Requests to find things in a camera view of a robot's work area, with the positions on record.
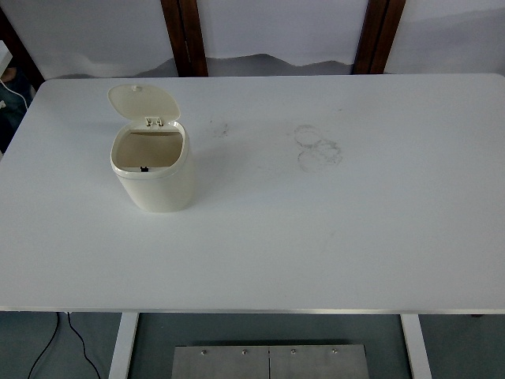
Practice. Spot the grey metal plate with screws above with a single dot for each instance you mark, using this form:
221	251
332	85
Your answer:
236	365

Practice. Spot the person's foot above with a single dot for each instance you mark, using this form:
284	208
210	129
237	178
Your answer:
10	73

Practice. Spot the cream plastic trash bin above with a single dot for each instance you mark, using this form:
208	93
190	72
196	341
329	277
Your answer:
158	189

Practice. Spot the white mountain print screen panel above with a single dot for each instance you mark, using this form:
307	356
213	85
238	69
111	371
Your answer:
453	31
284	27
98	31

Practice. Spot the white box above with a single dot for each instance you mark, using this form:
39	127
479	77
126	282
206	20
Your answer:
4	57

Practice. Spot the white table leg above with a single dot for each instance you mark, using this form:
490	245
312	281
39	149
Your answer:
123	347
416	347

